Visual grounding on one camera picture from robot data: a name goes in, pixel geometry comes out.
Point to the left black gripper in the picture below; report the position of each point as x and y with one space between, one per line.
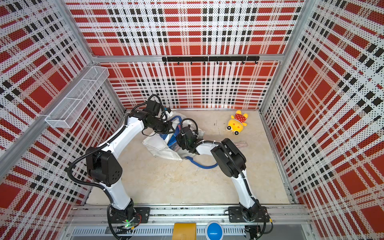
168 125

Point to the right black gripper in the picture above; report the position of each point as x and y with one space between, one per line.
178 137

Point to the white canvas bag blue handles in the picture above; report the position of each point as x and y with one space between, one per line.
165 145

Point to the clear plastic compass set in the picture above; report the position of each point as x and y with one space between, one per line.
241 144

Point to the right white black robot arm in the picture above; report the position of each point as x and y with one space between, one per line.
232 163

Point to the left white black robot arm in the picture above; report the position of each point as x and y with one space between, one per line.
102 162

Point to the yellow plush toy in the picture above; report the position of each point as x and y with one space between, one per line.
237 122

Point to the yellow block at front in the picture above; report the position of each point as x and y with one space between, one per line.
184 231

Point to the blue round button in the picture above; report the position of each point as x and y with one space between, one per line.
214 231

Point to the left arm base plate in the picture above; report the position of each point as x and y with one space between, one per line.
141 214

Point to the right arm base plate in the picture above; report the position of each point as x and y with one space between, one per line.
236 216

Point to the white wire wall basket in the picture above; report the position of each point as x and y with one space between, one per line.
69 109

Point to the black hook rail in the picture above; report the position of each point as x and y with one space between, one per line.
211 59

